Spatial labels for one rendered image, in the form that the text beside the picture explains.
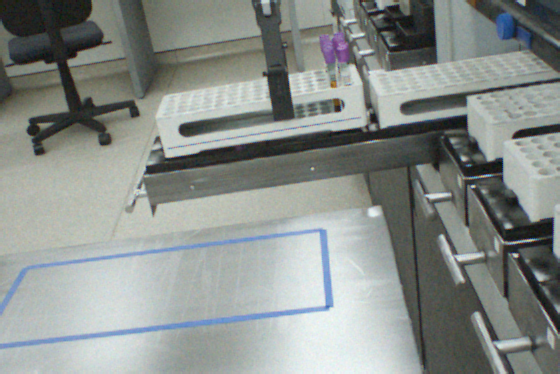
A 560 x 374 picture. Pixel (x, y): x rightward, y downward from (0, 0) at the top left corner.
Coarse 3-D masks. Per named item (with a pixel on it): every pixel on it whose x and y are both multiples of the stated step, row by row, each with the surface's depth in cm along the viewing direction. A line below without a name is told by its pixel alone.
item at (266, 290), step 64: (0, 256) 81; (64, 256) 79; (128, 256) 76; (192, 256) 74; (256, 256) 72; (320, 256) 70; (384, 256) 68; (0, 320) 69; (64, 320) 67; (128, 320) 66; (192, 320) 64; (256, 320) 62; (320, 320) 61; (384, 320) 60
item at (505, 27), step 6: (498, 18) 77; (504, 18) 76; (510, 18) 76; (498, 24) 77; (504, 24) 76; (510, 24) 75; (498, 30) 78; (504, 30) 76; (510, 30) 76; (498, 36) 78; (504, 36) 76; (510, 36) 76
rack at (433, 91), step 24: (384, 72) 105; (408, 72) 104; (432, 72) 103; (456, 72) 101; (480, 72) 99; (504, 72) 97; (528, 72) 95; (552, 72) 95; (384, 96) 96; (408, 96) 96; (432, 96) 96; (456, 96) 107; (384, 120) 98; (408, 120) 98
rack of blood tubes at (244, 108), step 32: (192, 96) 103; (224, 96) 101; (256, 96) 99; (320, 96) 96; (352, 96) 96; (160, 128) 98; (192, 128) 107; (224, 128) 105; (256, 128) 98; (288, 128) 98; (320, 128) 98
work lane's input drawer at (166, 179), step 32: (352, 128) 103; (384, 128) 98; (416, 128) 98; (448, 128) 97; (160, 160) 100; (192, 160) 99; (224, 160) 99; (256, 160) 98; (288, 160) 98; (320, 160) 98; (352, 160) 99; (384, 160) 99; (416, 160) 99; (160, 192) 100; (192, 192) 100; (224, 192) 100
